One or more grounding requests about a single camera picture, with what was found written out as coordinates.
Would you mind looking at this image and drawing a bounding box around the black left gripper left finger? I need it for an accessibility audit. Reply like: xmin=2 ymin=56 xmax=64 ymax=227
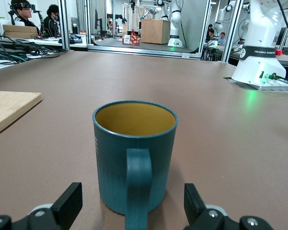
xmin=0 ymin=182 xmax=83 ymax=230

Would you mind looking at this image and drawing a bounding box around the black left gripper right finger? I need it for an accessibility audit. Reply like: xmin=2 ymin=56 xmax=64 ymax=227
xmin=183 ymin=183 xmax=274 ymax=230

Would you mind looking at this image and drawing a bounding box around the teal mug yellow inside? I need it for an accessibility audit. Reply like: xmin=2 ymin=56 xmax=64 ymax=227
xmin=92 ymin=100 xmax=179 ymax=230

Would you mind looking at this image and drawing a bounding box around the brown table mat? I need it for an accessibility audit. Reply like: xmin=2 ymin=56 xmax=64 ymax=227
xmin=0 ymin=49 xmax=288 ymax=230

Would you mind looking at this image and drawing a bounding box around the bamboo cutting board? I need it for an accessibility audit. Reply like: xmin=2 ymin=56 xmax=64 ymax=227
xmin=0 ymin=90 xmax=43 ymax=140

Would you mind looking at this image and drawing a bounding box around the person in blue shirt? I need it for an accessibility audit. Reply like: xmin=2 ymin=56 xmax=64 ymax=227
xmin=217 ymin=32 xmax=228 ymax=46

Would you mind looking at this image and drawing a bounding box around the person in dark clothes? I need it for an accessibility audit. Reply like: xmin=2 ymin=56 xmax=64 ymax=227
xmin=205 ymin=23 xmax=216 ymax=43

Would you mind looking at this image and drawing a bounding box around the red snack box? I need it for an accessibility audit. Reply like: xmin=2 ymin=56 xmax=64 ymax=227
xmin=122 ymin=34 xmax=141 ymax=46

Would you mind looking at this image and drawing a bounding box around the cardboard box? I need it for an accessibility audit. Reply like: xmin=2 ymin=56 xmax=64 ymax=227
xmin=2 ymin=24 xmax=38 ymax=34
xmin=4 ymin=31 xmax=38 ymax=39

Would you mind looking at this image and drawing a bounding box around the wooden box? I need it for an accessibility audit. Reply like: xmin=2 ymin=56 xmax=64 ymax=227
xmin=141 ymin=19 xmax=171 ymax=45

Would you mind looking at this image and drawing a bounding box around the person wearing black mask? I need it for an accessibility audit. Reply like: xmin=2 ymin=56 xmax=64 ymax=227
xmin=42 ymin=4 xmax=62 ymax=38

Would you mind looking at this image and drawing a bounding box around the black monitor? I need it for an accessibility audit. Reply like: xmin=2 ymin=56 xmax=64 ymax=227
xmin=95 ymin=9 xmax=104 ymax=36

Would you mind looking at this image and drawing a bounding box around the person wearing headset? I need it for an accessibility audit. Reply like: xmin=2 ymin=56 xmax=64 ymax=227
xmin=8 ymin=0 xmax=41 ymax=36

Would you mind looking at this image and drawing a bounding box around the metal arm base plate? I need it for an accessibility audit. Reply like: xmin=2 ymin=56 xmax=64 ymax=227
xmin=222 ymin=76 xmax=288 ymax=91

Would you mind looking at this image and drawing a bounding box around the teal cable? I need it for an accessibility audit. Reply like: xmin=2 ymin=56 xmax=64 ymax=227
xmin=0 ymin=54 xmax=28 ymax=64

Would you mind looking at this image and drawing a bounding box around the black arm base cable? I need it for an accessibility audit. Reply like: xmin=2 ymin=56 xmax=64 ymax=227
xmin=265 ymin=72 xmax=288 ymax=87

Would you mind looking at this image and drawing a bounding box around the aluminium frame beam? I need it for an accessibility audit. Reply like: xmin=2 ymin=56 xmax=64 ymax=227
xmin=87 ymin=44 xmax=203 ymax=60

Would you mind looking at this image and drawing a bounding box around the aluminium frame post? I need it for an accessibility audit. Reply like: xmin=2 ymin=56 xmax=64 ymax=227
xmin=58 ymin=0 xmax=71 ymax=51
xmin=221 ymin=0 xmax=243 ymax=63

